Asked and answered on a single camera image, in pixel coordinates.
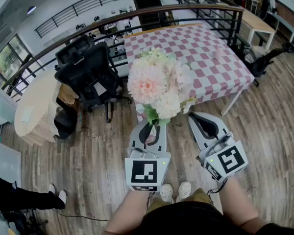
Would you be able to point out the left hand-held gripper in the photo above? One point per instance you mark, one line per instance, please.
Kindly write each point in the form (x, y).
(147, 172)

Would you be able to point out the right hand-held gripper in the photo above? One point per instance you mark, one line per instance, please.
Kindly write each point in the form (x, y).
(225, 160)

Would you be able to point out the pink and white flower bouquet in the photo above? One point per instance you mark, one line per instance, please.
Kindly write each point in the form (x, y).
(147, 87)

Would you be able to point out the small pink vase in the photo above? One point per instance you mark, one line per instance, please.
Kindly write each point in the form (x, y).
(219, 53)

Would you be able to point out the person's right forearm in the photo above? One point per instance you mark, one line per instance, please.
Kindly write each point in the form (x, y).
(240, 204)

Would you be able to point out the person's left forearm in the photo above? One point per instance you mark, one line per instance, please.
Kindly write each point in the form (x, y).
(127, 212)

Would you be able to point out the wooden table with white legs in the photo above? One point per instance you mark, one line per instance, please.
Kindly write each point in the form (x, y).
(232, 101)

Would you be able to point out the person's left white shoe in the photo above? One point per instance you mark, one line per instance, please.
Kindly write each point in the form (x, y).
(166, 192)

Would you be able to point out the person's white shoe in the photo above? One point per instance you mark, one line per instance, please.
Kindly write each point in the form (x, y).
(184, 190)
(166, 192)

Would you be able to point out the person's right white shoe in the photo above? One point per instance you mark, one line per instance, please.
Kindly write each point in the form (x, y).
(184, 190)

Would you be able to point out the person's olive shorts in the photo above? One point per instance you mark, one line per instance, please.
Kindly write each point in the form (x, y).
(201, 196)

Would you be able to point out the white paper label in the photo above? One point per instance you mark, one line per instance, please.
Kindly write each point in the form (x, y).
(99, 89)

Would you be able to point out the pink white checkered tablecloth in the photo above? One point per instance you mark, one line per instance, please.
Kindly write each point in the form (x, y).
(198, 45)

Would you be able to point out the grey cloth bundle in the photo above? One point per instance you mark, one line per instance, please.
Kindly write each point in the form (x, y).
(254, 55)

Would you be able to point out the person's black shirt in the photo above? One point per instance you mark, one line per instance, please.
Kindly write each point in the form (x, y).
(186, 221)

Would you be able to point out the black mesh office chair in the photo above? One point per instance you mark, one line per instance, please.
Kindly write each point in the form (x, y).
(88, 65)

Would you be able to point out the black railing with wooden handrail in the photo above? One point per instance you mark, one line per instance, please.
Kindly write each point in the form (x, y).
(238, 26)

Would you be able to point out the round table with beige cloth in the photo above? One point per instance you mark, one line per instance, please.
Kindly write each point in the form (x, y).
(36, 99)

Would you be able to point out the wooden bench table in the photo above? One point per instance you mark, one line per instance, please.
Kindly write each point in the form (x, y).
(257, 21)

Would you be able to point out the dark staircase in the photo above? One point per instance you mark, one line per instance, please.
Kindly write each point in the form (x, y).
(147, 1)

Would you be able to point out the large glass window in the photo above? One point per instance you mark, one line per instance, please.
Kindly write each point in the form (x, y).
(9, 57)

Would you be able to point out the oval ceiling light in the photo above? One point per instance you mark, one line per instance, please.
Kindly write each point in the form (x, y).
(31, 9)

